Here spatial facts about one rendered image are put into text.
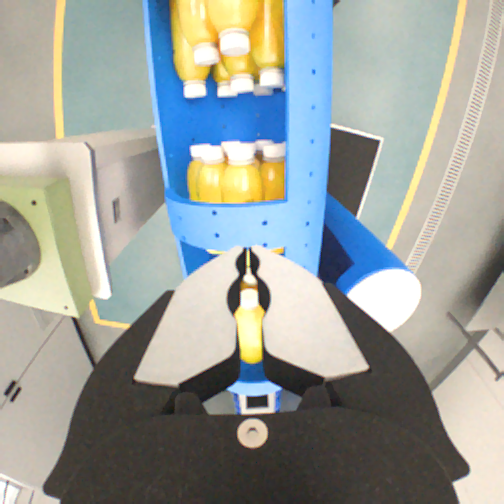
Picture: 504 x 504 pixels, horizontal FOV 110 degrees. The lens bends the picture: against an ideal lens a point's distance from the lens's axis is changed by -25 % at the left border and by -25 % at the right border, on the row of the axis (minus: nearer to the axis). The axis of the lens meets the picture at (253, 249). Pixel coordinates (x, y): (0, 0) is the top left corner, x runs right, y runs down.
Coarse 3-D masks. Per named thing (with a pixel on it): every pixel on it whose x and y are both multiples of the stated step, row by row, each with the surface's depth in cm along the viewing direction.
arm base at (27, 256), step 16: (0, 208) 27; (0, 224) 28; (16, 224) 29; (0, 240) 26; (16, 240) 29; (32, 240) 31; (0, 256) 26; (16, 256) 29; (32, 256) 32; (0, 272) 27; (16, 272) 30; (32, 272) 34; (0, 288) 28
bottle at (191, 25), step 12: (180, 0) 25; (192, 0) 24; (204, 0) 24; (180, 12) 26; (192, 12) 25; (204, 12) 25; (180, 24) 27; (192, 24) 26; (204, 24) 26; (192, 36) 28; (204, 36) 28; (216, 36) 28; (192, 48) 29
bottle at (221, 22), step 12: (216, 0) 22; (228, 0) 22; (240, 0) 22; (252, 0) 22; (216, 12) 23; (228, 12) 23; (240, 12) 23; (252, 12) 23; (216, 24) 24; (228, 24) 24; (240, 24) 24; (252, 24) 25
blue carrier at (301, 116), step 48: (144, 0) 25; (288, 0) 19; (288, 48) 21; (240, 96) 46; (288, 96) 24; (192, 144) 46; (288, 144) 27; (288, 192) 30; (192, 240) 34; (240, 240) 32; (288, 240) 33; (240, 384) 50
